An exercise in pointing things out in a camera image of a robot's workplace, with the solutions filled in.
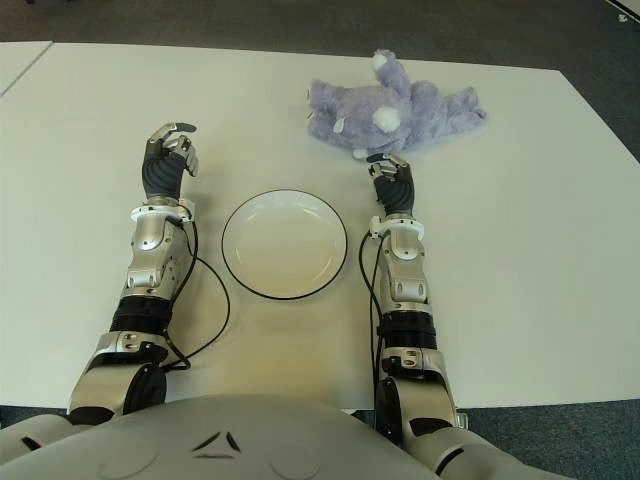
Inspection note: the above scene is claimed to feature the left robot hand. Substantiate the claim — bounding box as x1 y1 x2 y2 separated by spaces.
141 121 201 200

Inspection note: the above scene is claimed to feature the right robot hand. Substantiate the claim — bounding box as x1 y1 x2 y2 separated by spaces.
366 152 416 216

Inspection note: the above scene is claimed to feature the purple plush doll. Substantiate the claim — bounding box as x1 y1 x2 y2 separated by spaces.
304 48 490 161

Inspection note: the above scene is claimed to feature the white plate with black rim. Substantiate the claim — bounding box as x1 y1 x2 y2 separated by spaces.
221 188 350 302

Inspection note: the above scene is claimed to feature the grey robot torso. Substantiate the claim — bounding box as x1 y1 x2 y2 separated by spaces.
0 394 640 480

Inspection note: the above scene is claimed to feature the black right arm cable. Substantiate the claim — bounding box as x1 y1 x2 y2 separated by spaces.
360 229 389 436

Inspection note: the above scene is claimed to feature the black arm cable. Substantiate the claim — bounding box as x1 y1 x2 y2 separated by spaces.
360 229 389 436
162 219 231 371

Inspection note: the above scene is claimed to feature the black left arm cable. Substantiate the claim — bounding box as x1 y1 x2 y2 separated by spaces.
162 219 231 371

